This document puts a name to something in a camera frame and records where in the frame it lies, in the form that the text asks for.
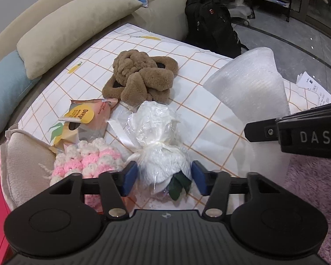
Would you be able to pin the wet wipes packet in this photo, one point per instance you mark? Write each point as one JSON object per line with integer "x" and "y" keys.
{"x": 84, "y": 116}

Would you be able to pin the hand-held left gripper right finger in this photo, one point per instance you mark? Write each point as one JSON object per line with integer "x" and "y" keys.
{"x": 200, "y": 178}

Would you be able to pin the pink fluffy rug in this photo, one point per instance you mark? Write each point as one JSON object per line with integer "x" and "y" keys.
{"x": 314, "y": 198}

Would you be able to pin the beige sofa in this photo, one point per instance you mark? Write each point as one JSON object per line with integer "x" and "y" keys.
{"x": 165, "y": 8}

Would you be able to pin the white plastic-wrapped flower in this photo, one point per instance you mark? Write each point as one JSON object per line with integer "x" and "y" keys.
{"x": 154, "y": 132}

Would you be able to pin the white foam wrap roll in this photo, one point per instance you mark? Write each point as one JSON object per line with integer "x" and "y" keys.
{"x": 248, "y": 80}

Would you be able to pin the light blue pillow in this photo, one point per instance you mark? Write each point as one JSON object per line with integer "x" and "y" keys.
{"x": 8, "y": 91}

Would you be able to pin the black backpack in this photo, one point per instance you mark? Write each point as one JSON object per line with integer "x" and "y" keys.
{"x": 209, "y": 22}

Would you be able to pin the brown plush toy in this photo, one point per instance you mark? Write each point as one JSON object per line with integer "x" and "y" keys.
{"x": 142, "y": 76}

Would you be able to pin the beige plush cushion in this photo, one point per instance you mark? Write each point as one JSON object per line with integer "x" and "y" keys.
{"x": 24, "y": 165}

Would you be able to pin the lemon print checked blanket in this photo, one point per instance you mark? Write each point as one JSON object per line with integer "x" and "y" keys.
{"x": 198, "y": 69}

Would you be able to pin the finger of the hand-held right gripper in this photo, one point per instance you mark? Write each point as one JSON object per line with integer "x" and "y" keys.
{"x": 260, "y": 131}

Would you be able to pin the pink and white crochet piece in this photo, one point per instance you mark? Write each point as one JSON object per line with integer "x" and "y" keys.
{"x": 88, "y": 158}

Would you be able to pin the white chair base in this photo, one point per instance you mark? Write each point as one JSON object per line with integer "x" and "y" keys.
{"x": 241, "y": 5}

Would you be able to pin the white paper sheets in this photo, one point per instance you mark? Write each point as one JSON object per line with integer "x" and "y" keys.
{"x": 313, "y": 88}

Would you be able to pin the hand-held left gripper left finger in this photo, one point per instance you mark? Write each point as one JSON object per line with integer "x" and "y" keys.
{"x": 130, "y": 178}

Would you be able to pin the beige pillow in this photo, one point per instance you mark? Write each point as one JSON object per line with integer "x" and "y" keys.
{"x": 71, "y": 30}

